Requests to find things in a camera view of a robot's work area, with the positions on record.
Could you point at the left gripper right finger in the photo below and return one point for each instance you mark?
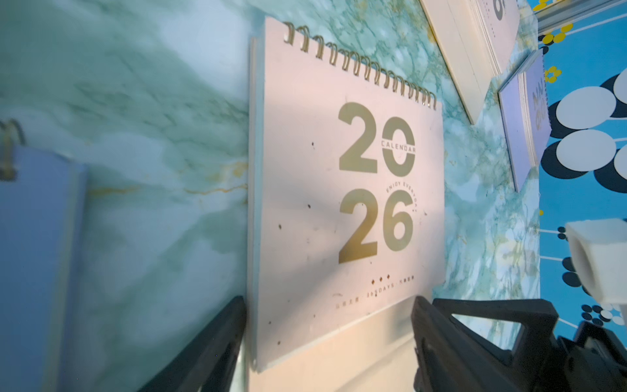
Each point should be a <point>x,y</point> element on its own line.
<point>452,357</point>

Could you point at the purple calendar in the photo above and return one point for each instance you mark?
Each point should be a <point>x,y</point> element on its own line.
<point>42,203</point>
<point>525,114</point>

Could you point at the pink calendar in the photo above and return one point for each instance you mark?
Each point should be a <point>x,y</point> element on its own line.
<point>346,209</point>
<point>476,39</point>

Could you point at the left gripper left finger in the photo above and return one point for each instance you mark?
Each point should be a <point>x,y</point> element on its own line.
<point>209,361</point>

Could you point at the right aluminium corner post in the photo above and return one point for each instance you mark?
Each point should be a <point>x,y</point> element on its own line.
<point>560,13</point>

